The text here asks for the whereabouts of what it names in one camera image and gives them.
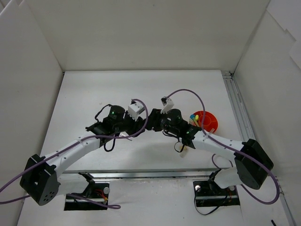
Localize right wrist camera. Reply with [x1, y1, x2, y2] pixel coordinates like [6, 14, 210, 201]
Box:
[160, 97, 174, 114]

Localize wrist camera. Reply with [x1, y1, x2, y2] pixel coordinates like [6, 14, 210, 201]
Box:
[127, 101, 145, 121]
[160, 97, 174, 114]

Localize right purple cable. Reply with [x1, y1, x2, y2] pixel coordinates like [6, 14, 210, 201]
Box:
[164, 89, 281, 204]

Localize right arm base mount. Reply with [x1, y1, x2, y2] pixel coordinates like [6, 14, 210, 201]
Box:
[193, 173, 240, 216]

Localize aluminium rail front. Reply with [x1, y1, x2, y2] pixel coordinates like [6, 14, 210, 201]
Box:
[63, 168, 217, 180]

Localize aluminium rail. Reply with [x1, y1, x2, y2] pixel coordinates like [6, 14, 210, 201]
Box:
[63, 168, 217, 180]
[221, 71, 297, 226]

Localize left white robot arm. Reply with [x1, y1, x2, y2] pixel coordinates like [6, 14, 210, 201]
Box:
[20, 99, 149, 206]

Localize orange round divided container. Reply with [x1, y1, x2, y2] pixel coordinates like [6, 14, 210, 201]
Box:
[189, 111, 218, 133]

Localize aluminium rail right side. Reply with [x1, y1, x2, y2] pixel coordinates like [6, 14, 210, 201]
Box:
[221, 71, 297, 226]

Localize small scissors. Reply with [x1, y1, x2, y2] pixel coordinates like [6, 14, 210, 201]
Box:
[119, 133, 132, 141]

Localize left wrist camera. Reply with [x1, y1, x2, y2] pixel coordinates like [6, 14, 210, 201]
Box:
[127, 101, 145, 121]

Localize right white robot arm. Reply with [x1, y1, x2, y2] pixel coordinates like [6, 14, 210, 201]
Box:
[146, 109, 274, 194]

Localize white eraser block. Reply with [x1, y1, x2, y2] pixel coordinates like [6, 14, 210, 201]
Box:
[180, 150, 188, 158]

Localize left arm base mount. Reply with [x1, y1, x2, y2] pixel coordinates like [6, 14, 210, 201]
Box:
[64, 173, 110, 211]

